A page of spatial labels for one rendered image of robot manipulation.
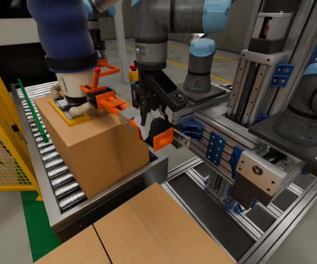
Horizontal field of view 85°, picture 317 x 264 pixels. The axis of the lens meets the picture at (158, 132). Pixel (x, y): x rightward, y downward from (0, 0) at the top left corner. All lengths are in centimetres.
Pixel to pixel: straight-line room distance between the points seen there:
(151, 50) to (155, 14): 7
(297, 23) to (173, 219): 95
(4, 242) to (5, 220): 20
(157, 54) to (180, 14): 9
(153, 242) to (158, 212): 14
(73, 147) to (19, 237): 117
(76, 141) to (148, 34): 52
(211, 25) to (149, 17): 12
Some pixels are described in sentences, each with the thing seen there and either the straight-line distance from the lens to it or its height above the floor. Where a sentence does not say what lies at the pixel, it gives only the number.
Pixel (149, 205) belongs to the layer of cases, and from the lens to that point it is 99.
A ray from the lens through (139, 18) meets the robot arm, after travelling 41.
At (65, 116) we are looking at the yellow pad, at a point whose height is 97.
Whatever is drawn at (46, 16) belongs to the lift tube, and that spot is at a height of 137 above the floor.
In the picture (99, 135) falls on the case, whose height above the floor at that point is 94.
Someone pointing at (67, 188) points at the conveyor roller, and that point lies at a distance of 117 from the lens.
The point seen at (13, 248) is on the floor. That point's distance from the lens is 181.
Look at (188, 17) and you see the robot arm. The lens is 40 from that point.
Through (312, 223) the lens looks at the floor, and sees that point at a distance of 198.
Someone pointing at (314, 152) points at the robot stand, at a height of 104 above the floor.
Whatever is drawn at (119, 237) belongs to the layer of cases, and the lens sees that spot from 94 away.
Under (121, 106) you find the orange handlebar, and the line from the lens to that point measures 68.
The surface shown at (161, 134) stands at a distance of 48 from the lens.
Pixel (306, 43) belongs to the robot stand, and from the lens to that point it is 85.
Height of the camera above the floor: 139
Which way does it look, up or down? 36 degrees down
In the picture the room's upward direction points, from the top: straight up
